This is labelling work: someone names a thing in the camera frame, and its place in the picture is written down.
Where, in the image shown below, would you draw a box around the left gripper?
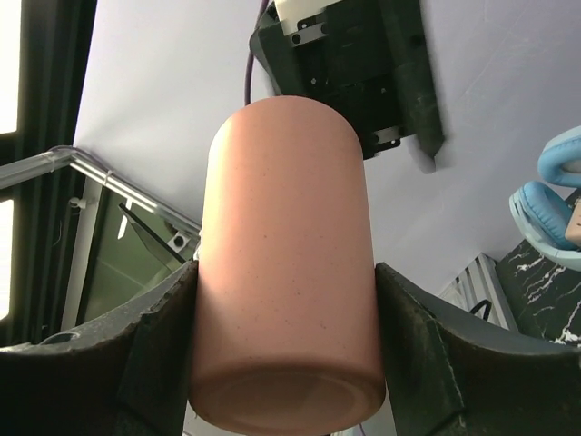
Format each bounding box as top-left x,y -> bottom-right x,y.
248,0 -> 445,171

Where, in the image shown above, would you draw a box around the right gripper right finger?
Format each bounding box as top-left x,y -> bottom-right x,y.
375,263 -> 580,435

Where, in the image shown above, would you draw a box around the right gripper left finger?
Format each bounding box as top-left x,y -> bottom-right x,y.
1,261 -> 198,435

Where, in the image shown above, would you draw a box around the pink tumbler cup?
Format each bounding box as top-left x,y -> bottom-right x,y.
189,96 -> 386,435

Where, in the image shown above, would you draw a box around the light blue headphones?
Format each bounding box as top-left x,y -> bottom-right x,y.
509,127 -> 580,272

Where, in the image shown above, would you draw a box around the pink dice cube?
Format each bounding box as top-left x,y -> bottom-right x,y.
564,191 -> 580,251

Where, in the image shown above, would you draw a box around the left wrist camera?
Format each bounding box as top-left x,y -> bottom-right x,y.
273,0 -> 339,35

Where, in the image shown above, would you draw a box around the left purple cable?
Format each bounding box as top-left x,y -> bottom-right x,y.
243,0 -> 273,108

